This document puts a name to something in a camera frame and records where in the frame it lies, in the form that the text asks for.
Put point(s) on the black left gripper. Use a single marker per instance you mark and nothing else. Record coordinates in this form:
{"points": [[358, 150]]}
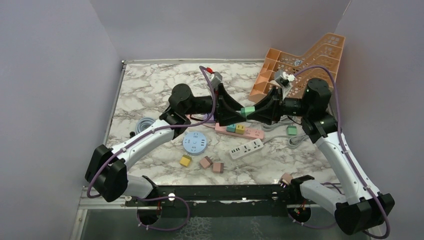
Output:
{"points": [[220, 96]]}

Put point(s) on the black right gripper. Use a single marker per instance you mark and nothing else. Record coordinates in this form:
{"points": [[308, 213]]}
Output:
{"points": [[272, 105]]}

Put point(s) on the green plug adapter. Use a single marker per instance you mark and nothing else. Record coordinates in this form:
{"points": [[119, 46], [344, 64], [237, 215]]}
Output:
{"points": [[245, 111], [291, 130]]}

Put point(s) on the dark teal plug adapter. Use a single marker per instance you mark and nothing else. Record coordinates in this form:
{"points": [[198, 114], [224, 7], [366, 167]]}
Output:
{"points": [[231, 128]]}

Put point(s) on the yellow plug adapter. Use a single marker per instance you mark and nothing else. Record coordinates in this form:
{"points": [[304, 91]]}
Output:
{"points": [[185, 160], [240, 129]]}

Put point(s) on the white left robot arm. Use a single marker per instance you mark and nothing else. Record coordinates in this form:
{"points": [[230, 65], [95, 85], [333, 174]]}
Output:
{"points": [[107, 172]]}

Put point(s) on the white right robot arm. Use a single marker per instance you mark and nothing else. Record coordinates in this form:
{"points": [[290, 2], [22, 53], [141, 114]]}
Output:
{"points": [[362, 206]]}

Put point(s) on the yellow plug adapter front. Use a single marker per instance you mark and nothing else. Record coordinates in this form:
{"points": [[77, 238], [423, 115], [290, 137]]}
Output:
{"points": [[185, 160]]}

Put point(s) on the pink plug adapter at edge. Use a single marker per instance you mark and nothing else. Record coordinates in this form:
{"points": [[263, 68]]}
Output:
{"points": [[285, 180]]}

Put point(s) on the pink power strip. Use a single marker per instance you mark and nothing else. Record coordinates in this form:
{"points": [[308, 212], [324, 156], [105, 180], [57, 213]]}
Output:
{"points": [[250, 133]]}

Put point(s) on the orange plastic file rack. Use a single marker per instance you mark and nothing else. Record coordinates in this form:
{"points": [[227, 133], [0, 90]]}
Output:
{"points": [[326, 52]]}

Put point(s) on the white power strip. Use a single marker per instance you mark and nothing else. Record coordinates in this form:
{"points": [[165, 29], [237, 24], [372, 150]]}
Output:
{"points": [[246, 149]]}

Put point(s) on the round blue power socket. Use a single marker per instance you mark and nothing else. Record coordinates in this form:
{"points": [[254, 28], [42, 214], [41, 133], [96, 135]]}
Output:
{"points": [[195, 143]]}

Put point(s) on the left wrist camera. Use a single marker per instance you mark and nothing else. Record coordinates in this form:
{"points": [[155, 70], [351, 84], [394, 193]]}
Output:
{"points": [[215, 79]]}

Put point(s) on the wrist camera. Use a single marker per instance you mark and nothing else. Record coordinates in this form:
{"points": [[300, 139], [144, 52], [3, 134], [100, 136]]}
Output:
{"points": [[215, 79], [284, 80]]}

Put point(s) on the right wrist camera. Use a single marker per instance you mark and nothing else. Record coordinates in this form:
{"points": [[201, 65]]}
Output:
{"points": [[284, 80]]}

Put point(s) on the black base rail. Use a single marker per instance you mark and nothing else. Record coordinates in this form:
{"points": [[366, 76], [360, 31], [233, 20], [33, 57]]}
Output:
{"points": [[243, 200]]}

